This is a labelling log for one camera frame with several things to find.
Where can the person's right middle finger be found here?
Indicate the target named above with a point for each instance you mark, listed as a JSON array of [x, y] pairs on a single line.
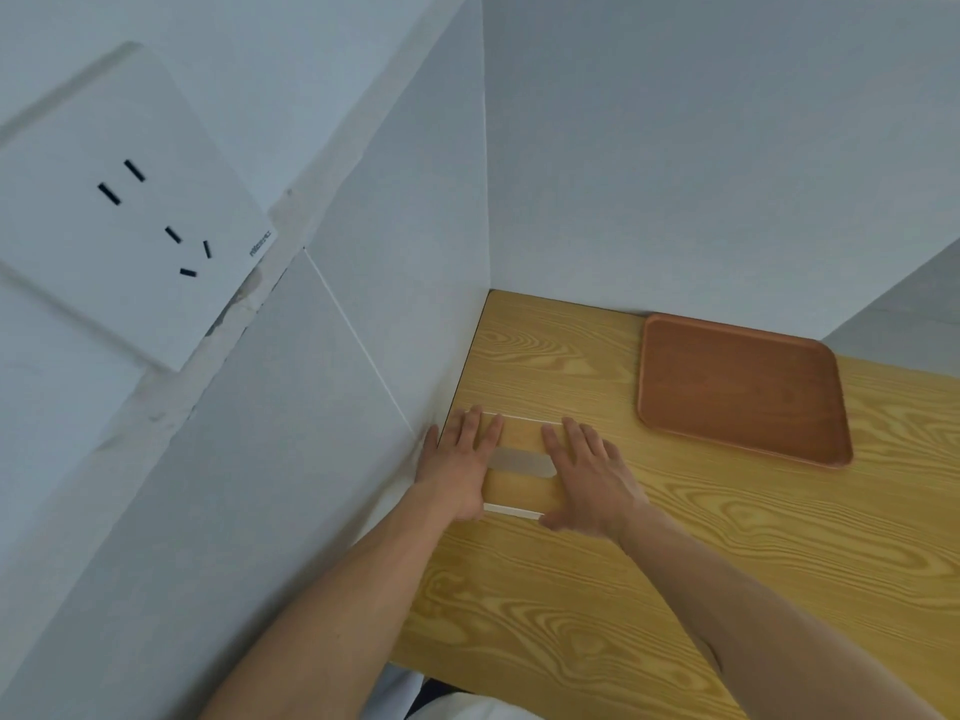
[[576, 438]]

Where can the person's left forearm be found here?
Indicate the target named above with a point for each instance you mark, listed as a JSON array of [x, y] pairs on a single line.
[[330, 607]]

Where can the white wall socket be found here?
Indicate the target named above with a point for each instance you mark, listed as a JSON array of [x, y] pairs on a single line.
[[127, 209]]

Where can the brown wooden tray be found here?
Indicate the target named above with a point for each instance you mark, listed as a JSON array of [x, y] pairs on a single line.
[[742, 389]]

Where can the person's right little finger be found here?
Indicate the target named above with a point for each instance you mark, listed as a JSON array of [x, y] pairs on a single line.
[[612, 458]]

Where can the person's left little finger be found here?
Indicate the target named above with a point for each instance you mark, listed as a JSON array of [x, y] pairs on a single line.
[[432, 442]]

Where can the person's right thumb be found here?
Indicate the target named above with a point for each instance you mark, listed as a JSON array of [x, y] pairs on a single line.
[[556, 519]]

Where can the clear acrylic plate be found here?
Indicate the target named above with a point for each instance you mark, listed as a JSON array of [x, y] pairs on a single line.
[[519, 463]]

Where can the person's left middle finger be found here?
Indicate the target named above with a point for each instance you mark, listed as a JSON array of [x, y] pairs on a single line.
[[471, 427]]

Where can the white partition board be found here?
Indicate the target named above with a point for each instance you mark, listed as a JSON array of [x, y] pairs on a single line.
[[420, 217], [712, 142], [187, 517]]

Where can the person's left hand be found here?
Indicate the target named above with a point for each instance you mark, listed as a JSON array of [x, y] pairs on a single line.
[[457, 472]]

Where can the person's right hand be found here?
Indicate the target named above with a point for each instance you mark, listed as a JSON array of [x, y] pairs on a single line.
[[592, 491]]

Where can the person's right forearm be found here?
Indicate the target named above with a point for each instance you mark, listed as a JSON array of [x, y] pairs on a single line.
[[750, 622]]

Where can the person's white shirt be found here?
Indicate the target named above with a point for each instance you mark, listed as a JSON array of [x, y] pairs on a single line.
[[450, 701]]

